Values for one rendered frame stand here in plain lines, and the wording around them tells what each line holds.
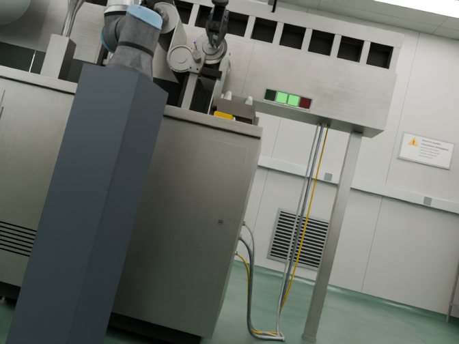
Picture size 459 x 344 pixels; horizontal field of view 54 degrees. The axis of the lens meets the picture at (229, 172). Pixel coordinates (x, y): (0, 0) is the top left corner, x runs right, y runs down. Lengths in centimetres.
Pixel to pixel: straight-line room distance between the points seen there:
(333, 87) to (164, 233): 118
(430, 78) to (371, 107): 276
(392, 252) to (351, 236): 43
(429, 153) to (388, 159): 40
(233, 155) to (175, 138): 23
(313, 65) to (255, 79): 30
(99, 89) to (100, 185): 29
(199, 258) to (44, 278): 56
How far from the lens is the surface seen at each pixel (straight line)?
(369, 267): 476
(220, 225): 167
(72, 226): 137
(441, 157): 497
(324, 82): 238
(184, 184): 169
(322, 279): 247
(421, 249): 489
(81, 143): 138
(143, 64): 143
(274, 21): 247
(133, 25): 147
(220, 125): 167
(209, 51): 204
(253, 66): 238
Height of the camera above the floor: 60
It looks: 4 degrees up
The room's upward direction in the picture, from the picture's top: 14 degrees clockwise
